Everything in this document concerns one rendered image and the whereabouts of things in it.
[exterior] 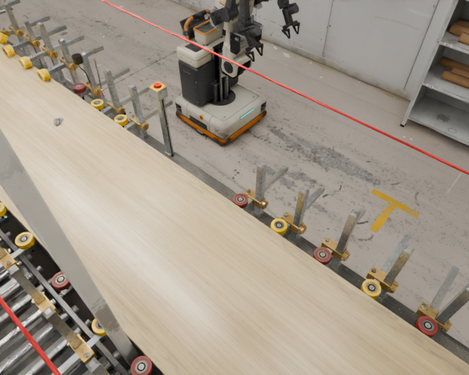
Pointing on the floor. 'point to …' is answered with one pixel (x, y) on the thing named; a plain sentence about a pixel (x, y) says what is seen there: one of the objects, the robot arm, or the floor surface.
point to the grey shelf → (432, 113)
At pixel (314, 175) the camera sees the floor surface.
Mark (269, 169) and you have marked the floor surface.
